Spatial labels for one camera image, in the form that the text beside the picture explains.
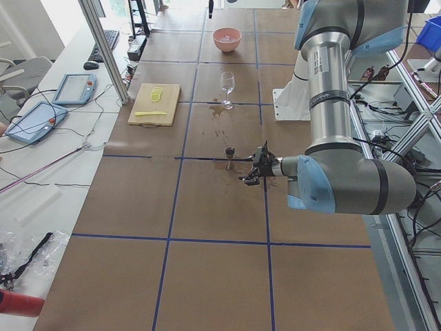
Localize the near teach pendant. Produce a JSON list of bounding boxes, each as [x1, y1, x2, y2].
[[5, 101, 68, 144]]

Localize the black computer mouse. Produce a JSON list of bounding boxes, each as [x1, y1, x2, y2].
[[83, 61, 99, 70]]

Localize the wooden cutting board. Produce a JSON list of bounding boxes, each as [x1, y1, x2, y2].
[[127, 83, 181, 126]]

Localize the yellow plastic knife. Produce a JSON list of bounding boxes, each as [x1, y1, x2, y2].
[[134, 111, 167, 117]]

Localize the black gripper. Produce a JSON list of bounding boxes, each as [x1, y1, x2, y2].
[[237, 146, 283, 185]]

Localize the clear plastic bag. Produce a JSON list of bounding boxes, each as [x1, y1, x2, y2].
[[1, 230, 70, 279]]

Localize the grey office chair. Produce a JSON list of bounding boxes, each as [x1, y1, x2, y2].
[[1, 56, 52, 106]]

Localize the black keyboard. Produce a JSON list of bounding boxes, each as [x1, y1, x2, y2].
[[88, 30, 121, 63]]

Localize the aluminium frame post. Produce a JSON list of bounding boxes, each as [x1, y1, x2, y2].
[[78, 0, 130, 105]]

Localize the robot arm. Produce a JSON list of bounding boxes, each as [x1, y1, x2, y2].
[[243, 1, 416, 215]]

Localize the pink bowl with ice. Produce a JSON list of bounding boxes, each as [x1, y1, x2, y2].
[[213, 28, 242, 52]]

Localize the blue storage bin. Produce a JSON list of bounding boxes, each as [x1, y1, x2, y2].
[[416, 16, 441, 52]]

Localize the clear wine glass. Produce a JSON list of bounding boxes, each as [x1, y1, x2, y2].
[[220, 72, 235, 110]]

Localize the far teach pendant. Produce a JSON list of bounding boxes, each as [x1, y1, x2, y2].
[[52, 73, 96, 107]]

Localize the teach pendant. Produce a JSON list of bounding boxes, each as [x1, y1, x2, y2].
[[5, 101, 68, 144], [52, 73, 96, 107]]

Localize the black strap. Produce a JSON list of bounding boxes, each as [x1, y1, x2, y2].
[[0, 232, 54, 287]]

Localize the yellow lemon slices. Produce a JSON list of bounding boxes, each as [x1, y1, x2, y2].
[[150, 86, 163, 103]]

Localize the steel jigger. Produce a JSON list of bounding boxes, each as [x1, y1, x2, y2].
[[225, 146, 236, 170]]

